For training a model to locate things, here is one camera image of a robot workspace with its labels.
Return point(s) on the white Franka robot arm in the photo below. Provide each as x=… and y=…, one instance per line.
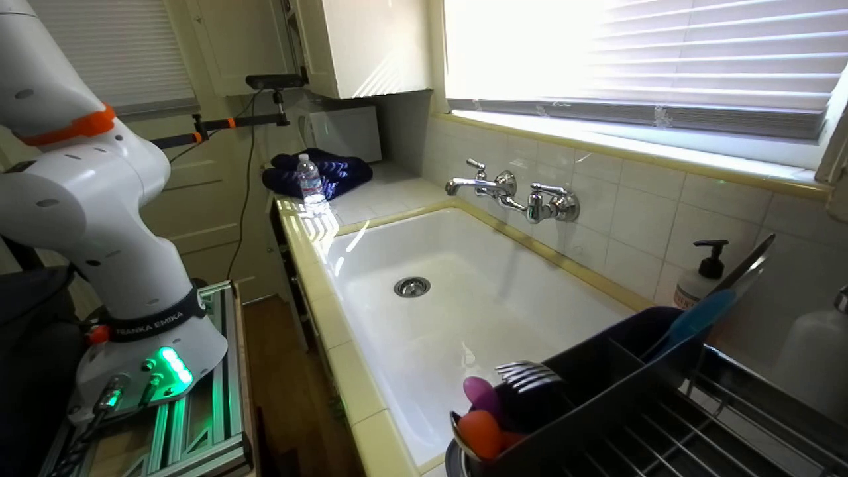
x=95, y=222

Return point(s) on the metal sink drain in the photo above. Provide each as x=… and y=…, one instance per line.
x=411, y=287

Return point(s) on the white sink basin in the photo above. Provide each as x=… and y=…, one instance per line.
x=478, y=326

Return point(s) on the blue crumpled bag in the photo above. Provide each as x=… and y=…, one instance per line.
x=339, y=170

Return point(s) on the clear plastic water bottle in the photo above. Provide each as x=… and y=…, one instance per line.
x=311, y=190

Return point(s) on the white stacked plates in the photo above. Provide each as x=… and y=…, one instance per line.
x=528, y=378

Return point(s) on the orange kitchen utensil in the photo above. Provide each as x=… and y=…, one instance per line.
x=481, y=436

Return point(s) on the black clamp rod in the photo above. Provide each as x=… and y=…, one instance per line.
x=221, y=125

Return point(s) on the grey dish rack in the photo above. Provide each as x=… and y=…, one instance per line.
x=617, y=415

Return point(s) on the orange soap pump bottle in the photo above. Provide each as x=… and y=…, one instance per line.
x=701, y=285

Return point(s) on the white window blind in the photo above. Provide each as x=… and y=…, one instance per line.
x=636, y=53

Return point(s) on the white roller shade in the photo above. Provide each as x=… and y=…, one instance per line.
x=132, y=53

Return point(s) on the white translucent soap bottle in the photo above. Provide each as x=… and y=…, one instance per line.
x=811, y=361

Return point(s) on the black padded chair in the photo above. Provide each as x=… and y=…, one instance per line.
x=34, y=373

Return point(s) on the chrome wall faucet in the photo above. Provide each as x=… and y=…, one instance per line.
x=507, y=190

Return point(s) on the plain white wall cabinet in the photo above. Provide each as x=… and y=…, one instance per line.
x=371, y=44

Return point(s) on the black stereo camera bar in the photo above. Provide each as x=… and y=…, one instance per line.
x=275, y=80

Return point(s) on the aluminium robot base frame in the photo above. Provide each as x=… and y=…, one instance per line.
x=204, y=415

